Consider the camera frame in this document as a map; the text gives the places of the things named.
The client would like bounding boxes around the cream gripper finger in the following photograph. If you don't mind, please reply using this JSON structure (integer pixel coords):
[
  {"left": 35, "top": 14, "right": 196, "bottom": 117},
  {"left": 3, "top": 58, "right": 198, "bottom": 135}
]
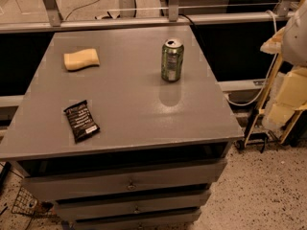
[{"left": 260, "top": 28, "right": 285, "bottom": 55}]

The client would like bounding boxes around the green soda can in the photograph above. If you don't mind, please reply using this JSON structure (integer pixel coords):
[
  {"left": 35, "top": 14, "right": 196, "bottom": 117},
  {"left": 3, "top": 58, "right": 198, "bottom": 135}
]
[{"left": 161, "top": 37, "right": 184, "bottom": 82}]

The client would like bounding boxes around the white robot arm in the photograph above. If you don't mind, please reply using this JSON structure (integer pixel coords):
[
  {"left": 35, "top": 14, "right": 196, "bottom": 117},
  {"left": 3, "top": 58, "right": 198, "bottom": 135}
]
[{"left": 260, "top": 0, "right": 307, "bottom": 67}]

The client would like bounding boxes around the grey drawer cabinet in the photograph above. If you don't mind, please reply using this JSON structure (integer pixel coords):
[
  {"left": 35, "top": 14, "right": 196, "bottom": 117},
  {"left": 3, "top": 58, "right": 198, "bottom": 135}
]
[{"left": 0, "top": 25, "right": 245, "bottom": 230}]

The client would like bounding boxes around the grey metal railing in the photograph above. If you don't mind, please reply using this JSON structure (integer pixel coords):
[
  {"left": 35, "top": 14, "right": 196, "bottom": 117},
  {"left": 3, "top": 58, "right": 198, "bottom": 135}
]
[{"left": 0, "top": 0, "right": 299, "bottom": 34}]

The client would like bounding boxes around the yellow sponge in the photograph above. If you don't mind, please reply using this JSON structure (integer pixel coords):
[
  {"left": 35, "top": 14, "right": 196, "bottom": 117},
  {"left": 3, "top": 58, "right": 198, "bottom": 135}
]
[{"left": 63, "top": 49, "right": 100, "bottom": 71}]

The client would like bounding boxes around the bottom grey drawer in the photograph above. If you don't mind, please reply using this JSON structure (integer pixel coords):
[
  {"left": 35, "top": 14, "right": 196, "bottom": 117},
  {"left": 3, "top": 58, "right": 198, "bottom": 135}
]
[{"left": 74, "top": 208, "right": 201, "bottom": 230}]

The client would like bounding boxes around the grey drawer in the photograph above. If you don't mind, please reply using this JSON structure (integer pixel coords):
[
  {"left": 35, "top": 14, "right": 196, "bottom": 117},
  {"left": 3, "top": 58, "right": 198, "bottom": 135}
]
[
  {"left": 22, "top": 159, "right": 226, "bottom": 201},
  {"left": 56, "top": 185, "right": 211, "bottom": 221},
  {"left": 74, "top": 208, "right": 201, "bottom": 230}
]

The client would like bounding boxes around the black snack packet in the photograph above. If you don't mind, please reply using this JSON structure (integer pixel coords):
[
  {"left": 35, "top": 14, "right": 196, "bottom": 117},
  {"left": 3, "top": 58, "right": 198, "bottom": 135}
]
[{"left": 63, "top": 100, "right": 100, "bottom": 143}]

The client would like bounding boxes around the middle grey drawer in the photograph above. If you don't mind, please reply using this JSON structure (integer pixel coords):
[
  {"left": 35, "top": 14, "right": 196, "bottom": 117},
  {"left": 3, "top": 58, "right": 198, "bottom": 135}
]
[{"left": 56, "top": 185, "right": 211, "bottom": 221}]

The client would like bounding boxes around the top grey drawer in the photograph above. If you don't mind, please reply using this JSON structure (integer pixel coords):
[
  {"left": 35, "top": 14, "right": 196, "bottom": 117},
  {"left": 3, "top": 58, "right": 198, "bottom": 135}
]
[{"left": 22, "top": 159, "right": 226, "bottom": 201}]

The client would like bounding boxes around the white cable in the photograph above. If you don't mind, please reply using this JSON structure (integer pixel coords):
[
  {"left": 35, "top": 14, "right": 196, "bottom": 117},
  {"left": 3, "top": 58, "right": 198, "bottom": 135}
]
[{"left": 225, "top": 10, "right": 278, "bottom": 107}]

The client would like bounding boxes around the yellow wooden frame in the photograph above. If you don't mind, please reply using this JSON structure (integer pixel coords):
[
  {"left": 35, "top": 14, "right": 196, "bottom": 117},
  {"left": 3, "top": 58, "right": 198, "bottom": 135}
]
[{"left": 243, "top": 55, "right": 307, "bottom": 147}]

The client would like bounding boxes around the wire basket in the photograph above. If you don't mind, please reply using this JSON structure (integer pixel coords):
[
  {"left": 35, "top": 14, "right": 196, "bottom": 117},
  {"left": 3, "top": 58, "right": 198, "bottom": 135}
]
[{"left": 12, "top": 187, "right": 54, "bottom": 218}]

